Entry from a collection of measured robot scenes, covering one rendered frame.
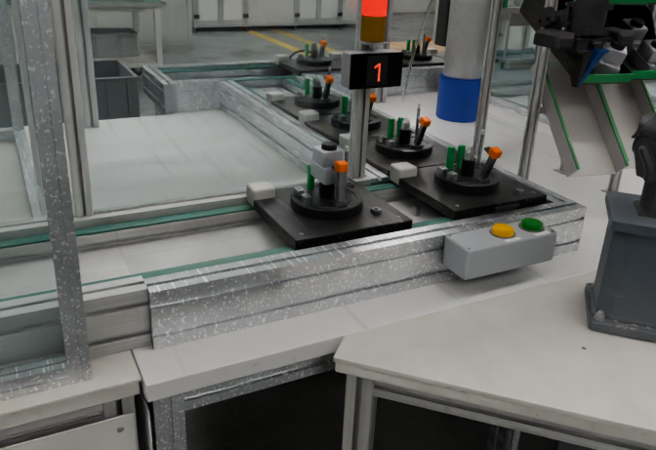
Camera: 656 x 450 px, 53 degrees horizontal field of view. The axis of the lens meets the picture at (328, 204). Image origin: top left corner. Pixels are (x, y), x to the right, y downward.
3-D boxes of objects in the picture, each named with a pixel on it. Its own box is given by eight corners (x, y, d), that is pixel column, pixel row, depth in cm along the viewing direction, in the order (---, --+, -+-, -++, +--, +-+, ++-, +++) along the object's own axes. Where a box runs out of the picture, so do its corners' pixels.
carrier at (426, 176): (546, 203, 138) (555, 146, 133) (453, 221, 128) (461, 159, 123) (472, 167, 158) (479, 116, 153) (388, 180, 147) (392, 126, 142)
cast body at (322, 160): (346, 183, 123) (348, 146, 120) (324, 185, 121) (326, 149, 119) (325, 168, 130) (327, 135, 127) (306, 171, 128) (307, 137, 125)
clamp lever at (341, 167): (347, 201, 121) (348, 162, 118) (337, 203, 120) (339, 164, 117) (338, 195, 124) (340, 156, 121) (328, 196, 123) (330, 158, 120)
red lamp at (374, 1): (391, 16, 129) (393, -11, 127) (369, 17, 127) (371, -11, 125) (378, 13, 133) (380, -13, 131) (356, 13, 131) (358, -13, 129)
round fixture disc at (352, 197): (376, 214, 124) (377, 204, 123) (309, 225, 118) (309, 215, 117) (341, 188, 136) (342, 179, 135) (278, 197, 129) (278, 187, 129)
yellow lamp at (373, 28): (389, 42, 131) (390, 17, 129) (367, 43, 129) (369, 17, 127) (376, 38, 135) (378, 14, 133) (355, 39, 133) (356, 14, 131)
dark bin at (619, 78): (629, 83, 140) (646, 54, 135) (577, 85, 136) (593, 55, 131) (566, 12, 158) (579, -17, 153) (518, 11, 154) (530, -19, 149)
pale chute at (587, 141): (616, 174, 146) (630, 165, 142) (566, 178, 142) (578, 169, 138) (577, 67, 156) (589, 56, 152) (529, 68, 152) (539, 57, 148)
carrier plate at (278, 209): (412, 229, 123) (413, 219, 122) (295, 251, 113) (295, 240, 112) (350, 185, 143) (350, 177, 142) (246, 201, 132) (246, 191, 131)
